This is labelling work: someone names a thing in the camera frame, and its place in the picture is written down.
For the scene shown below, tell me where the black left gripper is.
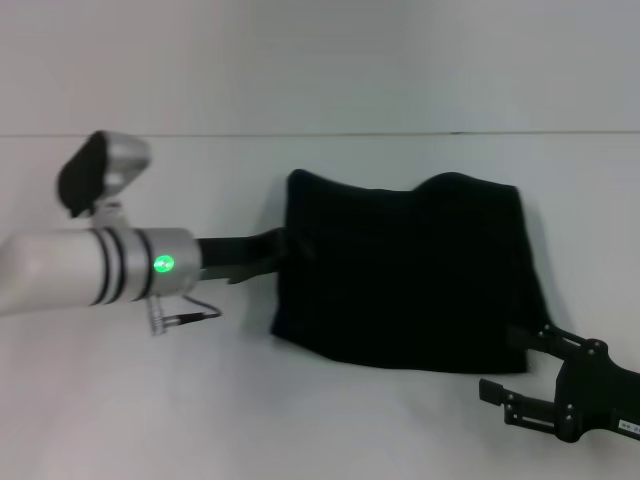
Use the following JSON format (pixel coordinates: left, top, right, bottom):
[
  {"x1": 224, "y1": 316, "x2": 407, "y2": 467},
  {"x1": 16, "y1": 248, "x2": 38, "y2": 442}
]
[{"x1": 193, "y1": 227, "x2": 321, "y2": 270}]

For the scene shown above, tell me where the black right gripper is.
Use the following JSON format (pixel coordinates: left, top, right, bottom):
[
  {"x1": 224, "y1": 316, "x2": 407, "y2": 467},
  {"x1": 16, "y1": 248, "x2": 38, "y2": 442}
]
[{"x1": 478, "y1": 323, "x2": 640, "y2": 445}]

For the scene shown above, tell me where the black shirt with FREE print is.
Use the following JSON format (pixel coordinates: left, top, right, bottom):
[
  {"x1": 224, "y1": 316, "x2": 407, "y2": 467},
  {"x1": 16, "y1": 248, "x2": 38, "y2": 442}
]
[{"x1": 269, "y1": 168, "x2": 552, "y2": 376}]

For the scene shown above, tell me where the thin left gripper cable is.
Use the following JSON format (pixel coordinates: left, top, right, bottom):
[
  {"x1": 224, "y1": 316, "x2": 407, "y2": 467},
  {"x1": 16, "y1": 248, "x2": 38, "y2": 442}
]
[{"x1": 163, "y1": 293, "x2": 224, "y2": 325}]

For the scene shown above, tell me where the silver left cable connector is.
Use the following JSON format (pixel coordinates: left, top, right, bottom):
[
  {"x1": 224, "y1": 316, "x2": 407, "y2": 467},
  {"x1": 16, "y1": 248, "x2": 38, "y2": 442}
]
[{"x1": 146, "y1": 295, "x2": 169, "y2": 337}]

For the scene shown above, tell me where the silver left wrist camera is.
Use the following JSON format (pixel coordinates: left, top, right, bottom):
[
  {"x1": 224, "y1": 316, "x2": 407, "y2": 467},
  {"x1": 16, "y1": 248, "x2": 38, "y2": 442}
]
[{"x1": 54, "y1": 130, "x2": 152, "y2": 220}]

